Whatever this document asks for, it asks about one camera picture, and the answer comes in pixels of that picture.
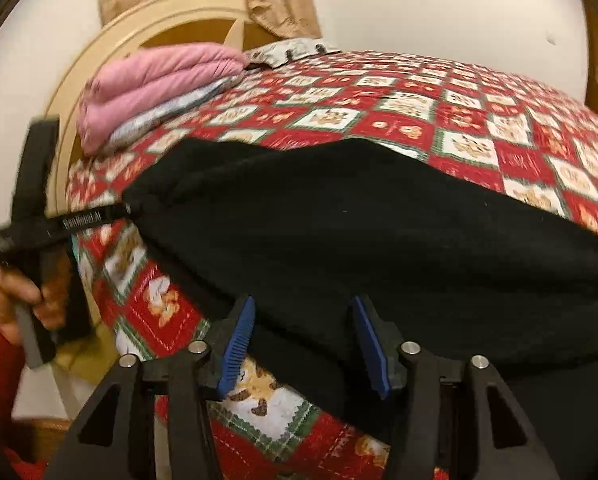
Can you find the black pants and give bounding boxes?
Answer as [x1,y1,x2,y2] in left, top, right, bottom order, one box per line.
[122,138,598,439]

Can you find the person's left hand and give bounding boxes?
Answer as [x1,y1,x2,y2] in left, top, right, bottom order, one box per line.
[0,252,72,346]

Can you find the folded pink blanket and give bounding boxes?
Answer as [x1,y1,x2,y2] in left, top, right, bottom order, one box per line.
[76,42,248,155]

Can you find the grey patterned pillow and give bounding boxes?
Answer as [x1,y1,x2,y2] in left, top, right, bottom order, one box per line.
[98,74,245,155]

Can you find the cream round headboard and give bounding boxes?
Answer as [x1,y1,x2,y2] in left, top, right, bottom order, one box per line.
[44,0,279,214]

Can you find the white patterned pillow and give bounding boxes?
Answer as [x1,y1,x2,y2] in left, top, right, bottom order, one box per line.
[245,38,340,68]

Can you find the red christmas patchwork bedspread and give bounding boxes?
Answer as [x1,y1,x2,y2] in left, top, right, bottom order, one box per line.
[67,51,598,479]

